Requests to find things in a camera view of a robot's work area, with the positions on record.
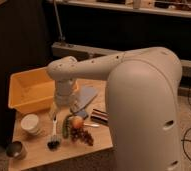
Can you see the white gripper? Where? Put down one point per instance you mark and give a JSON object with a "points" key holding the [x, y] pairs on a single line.
{"points": [[64, 92]]}

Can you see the green pepper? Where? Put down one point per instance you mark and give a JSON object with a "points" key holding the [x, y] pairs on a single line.
{"points": [[65, 126]]}

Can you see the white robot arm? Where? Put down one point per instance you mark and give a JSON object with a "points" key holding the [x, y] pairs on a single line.
{"points": [[141, 101]]}

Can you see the white plastic cup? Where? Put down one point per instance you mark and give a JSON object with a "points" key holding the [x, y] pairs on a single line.
{"points": [[30, 124]]}

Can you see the yellow plastic bin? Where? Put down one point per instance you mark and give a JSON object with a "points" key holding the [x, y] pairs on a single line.
{"points": [[31, 91]]}

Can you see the orange peach fruit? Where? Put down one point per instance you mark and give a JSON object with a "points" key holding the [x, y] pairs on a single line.
{"points": [[77, 122]]}

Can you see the metal spoon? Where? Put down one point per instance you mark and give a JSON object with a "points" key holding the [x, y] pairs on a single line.
{"points": [[91, 125]]}

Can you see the striped dark box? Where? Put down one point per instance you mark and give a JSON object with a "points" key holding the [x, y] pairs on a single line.
{"points": [[99, 116]]}

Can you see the dark grape bunch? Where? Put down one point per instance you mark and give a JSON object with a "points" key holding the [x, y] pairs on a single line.
{"points": [[82, 135]]}

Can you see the metal pole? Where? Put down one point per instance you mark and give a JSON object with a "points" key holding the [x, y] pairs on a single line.
{"points": [[61, 36]]}

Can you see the wooden shelf board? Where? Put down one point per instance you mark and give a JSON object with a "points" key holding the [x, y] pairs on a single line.
{"points": [[127, 8]]}

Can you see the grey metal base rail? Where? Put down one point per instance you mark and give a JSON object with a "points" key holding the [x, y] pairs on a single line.
{"points": [[86, 52]]}

